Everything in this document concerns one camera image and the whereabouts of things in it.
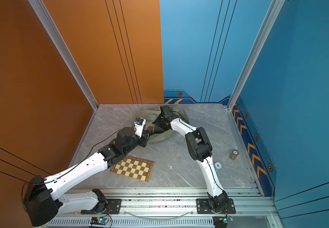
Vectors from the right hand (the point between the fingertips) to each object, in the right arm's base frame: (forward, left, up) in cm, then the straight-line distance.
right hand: (156, 122), depth 104 cm
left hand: (-20, +1, +17) cm, 26 cm away
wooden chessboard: (-33, +12, -3) cm, 35 cm away
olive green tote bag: (-20, -2, +14) cm, 24 cm away
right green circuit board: (-59, -36, -7) cm, 69 cm away
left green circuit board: (-59, +25, -7) cm, 64 cm away
